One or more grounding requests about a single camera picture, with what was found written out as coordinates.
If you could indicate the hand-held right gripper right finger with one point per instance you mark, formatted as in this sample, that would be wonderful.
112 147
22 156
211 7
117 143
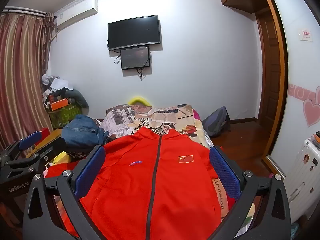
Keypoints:
223 173

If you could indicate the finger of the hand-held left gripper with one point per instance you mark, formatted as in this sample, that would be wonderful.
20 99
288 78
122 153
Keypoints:
30 138
51 150

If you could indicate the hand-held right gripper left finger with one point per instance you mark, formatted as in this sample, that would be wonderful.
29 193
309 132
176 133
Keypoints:
89 173

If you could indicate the red zip jacket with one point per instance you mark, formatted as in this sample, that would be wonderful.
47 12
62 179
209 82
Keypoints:
125 192

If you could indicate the yellow box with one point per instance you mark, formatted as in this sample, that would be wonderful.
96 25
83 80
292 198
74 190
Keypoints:
51 136

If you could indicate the red box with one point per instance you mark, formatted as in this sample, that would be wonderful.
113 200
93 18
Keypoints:
43 133

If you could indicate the dark patterned cloth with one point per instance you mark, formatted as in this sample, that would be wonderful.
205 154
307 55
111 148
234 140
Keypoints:
77 154

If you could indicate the blue jeans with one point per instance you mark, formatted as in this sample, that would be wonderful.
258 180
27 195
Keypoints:
80 131

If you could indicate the green box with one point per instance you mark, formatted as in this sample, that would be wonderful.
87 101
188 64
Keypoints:
65 116

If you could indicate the orange box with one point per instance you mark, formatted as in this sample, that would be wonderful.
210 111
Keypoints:
59 104

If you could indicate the grey backpack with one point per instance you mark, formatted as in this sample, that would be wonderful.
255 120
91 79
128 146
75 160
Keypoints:
216 122

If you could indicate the dark grey bag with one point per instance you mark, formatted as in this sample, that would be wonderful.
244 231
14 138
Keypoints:
78 98

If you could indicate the striped brown curtain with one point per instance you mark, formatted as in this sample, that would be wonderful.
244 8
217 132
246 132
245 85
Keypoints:
20 80

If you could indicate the crumpled white paper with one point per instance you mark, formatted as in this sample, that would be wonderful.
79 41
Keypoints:
56 83

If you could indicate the white suitcase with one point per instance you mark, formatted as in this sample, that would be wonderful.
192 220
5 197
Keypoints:
302 175

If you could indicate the printed blanket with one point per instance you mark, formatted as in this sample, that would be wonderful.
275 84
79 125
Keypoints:
160 118

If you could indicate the yellow object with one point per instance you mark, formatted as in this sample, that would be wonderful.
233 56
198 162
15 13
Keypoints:
139 101

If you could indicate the wooden door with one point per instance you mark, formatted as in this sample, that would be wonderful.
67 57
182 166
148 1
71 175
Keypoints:
267 75

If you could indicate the small black monitor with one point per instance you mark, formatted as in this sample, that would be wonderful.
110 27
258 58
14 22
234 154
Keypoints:
135 58

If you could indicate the curtain rod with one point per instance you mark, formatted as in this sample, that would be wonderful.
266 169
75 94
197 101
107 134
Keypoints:
25 11

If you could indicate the white air conditioner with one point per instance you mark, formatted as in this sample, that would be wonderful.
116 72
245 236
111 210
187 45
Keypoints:
75 13

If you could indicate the white heart-print wardrobe door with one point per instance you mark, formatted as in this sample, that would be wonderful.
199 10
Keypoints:
300 62

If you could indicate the wooden frame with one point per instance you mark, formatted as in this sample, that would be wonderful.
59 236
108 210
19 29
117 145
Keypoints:
281 85

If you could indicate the black wall television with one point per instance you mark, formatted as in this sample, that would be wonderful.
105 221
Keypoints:
133 32

